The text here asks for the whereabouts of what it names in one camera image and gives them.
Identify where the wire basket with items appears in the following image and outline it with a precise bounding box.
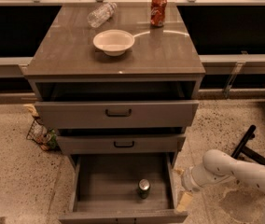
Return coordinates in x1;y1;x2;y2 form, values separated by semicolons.
26;119;60;151

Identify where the white bowl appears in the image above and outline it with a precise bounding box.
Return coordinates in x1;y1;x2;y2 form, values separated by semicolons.
93;30;134;56

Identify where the grey drawer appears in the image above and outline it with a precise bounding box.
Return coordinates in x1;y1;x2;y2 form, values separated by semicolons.
35;101;199;129
57;134;185;155
59;153;188;224

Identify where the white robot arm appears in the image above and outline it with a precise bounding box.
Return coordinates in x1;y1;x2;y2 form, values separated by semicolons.
175;149;265;224

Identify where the grey middle drawer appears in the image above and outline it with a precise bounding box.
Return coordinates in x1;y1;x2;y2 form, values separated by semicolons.
57;134;185;155

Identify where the red soda can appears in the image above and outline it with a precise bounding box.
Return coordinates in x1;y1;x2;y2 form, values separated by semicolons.
150;0;167;27

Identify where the grey bottom drawer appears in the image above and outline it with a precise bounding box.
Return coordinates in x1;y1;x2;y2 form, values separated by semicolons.
59;153;188;224

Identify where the clear plastic bottle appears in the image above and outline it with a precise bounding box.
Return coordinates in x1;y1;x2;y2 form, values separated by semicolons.
87;2;118;28

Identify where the black chair base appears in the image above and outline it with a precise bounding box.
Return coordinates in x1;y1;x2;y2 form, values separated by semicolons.
231;125;265;165

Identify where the grey top drawer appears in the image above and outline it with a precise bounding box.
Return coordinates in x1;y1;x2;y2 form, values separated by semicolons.
35;101;199;129

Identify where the grey drawer cabinet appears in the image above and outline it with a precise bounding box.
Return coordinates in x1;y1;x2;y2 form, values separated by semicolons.
24;3;204;224

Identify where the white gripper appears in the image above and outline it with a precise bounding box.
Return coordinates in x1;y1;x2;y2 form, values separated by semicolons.
174;164;210;213

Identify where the green soda can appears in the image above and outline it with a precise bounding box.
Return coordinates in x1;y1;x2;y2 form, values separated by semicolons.
137;179;151;199

